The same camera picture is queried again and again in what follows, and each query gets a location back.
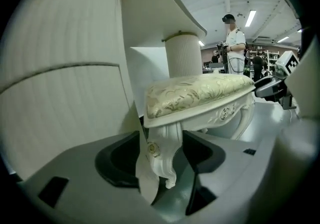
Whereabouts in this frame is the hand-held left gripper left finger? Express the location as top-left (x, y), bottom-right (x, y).
top-left (16, 130), bottom-right (166, 224)

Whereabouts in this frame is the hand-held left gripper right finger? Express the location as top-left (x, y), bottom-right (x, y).
top-left (171, 129), bottom-right (279, 224)

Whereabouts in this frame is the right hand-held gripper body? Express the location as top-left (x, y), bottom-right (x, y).
top-left (263, 50), bottom-right (301, 110)

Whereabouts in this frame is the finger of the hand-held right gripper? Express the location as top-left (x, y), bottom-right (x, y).
top-left (253, 75), bottom-right (285, 99)

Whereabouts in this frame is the white ornate cushioned stool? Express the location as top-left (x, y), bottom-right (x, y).
top-left (143, 73), bottom-right (257, 191)

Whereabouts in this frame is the white shelving unit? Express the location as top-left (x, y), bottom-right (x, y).
top-left (245, 49), bottom-right (280, 74)

